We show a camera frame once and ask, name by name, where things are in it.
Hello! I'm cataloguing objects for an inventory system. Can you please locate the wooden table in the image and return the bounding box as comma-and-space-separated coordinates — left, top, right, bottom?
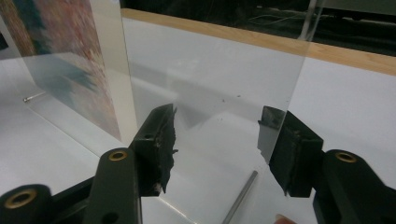
120, 7, 396, 77

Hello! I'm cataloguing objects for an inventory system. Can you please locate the printed picture card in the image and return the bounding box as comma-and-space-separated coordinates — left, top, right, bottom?
0, 0, 138, 147

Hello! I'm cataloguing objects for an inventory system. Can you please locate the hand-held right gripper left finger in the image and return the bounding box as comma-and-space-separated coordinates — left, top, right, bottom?
128, 103, 179, 198

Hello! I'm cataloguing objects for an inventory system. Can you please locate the metal standoff pin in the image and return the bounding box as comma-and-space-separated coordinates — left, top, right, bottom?
220, 170, 260, 224
22, 91, 48, 104

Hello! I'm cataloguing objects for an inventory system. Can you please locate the clear acrylic picture frame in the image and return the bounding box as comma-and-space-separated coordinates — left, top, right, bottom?
0, 0, 325, 224

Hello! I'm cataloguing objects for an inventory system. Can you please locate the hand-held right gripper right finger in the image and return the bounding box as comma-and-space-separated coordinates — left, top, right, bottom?
257, 105, 325, 199

